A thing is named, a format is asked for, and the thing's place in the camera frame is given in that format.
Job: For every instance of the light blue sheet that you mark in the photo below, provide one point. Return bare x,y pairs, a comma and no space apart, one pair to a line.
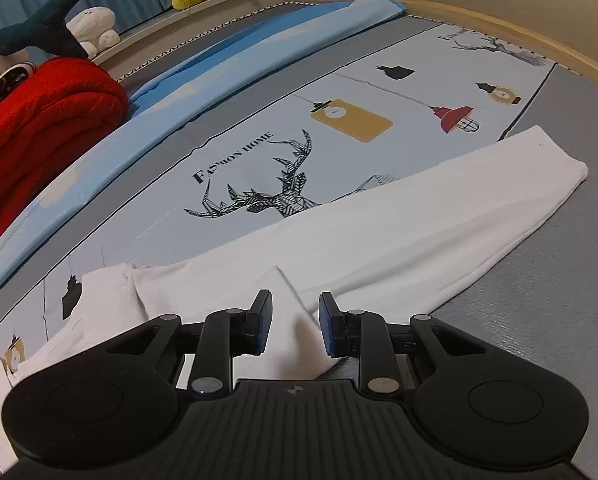
229,75

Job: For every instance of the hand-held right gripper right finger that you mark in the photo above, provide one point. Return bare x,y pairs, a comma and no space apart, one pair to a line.
327,325

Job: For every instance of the white window ledge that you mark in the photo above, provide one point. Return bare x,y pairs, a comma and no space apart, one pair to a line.
179,20

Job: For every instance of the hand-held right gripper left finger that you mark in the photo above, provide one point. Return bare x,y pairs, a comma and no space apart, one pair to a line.
263,325

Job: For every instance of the teal shark plush toy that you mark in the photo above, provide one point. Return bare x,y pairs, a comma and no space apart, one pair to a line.
44,30

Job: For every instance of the white shirt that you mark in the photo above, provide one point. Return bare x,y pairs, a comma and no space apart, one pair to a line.
379,230

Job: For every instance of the red folded blanket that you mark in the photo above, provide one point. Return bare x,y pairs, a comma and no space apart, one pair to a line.
44,125

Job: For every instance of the white plush toy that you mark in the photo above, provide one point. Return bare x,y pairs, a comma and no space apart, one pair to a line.
96,25

